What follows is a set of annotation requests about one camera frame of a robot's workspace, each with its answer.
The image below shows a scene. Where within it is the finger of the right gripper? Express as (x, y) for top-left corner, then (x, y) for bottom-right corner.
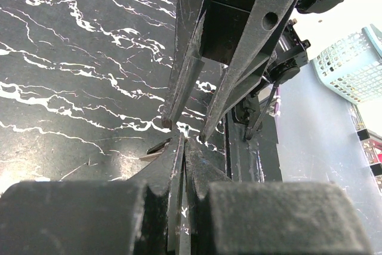
(199, 0), (295, 142)
(161, 0), (211, 128)

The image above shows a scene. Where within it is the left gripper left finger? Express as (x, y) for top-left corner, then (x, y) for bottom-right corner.
(1, 134), (184, 254)

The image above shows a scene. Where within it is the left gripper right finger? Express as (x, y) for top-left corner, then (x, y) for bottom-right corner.
(184, 139), (373, 254)

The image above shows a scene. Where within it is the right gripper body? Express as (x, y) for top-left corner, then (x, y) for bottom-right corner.
(199, 0), (366, 67)

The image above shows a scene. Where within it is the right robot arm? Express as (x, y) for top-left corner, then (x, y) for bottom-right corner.
(162, 0), (344, 142)

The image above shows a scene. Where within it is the light blue mesh basket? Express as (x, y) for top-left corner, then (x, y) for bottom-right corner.
(311, 24), (381, 105)

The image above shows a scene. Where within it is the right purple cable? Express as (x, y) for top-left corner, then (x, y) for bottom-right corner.
(268, 84), (283, 118)

